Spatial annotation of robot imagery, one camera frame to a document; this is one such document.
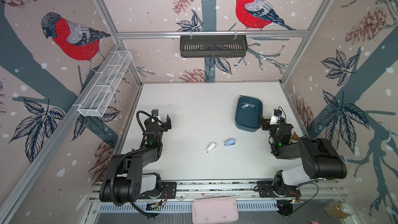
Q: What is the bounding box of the amber glass jar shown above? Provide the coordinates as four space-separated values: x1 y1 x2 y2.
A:
323 201 355 219

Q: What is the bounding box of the pink plastic box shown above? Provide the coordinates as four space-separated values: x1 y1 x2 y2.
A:
192 197 239 224

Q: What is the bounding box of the teal plastic tray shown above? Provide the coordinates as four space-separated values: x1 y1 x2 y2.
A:
235 96 263 132

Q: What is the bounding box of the black wire hanging basket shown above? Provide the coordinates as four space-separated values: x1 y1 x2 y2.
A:
180 34 248 59

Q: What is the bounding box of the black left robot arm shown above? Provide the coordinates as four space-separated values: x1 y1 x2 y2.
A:
99 109 172 206

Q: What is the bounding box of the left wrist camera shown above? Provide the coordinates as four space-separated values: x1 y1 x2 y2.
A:
151 109 161 121

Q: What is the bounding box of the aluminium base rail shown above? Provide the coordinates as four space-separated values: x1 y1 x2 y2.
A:
90 178 343 214

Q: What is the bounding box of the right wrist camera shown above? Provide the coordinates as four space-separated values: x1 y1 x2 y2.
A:
270 108 286 125

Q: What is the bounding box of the brown plush dog toy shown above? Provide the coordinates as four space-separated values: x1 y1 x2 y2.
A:
290 132 299 143

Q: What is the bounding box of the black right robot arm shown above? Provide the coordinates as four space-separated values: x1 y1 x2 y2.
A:
260 119 347 196

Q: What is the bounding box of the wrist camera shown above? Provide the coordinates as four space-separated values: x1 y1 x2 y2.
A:
270 108 286 125
151 109 161 121

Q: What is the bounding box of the white mesh wall shelf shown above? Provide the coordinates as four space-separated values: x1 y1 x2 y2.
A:
78 50 132 117

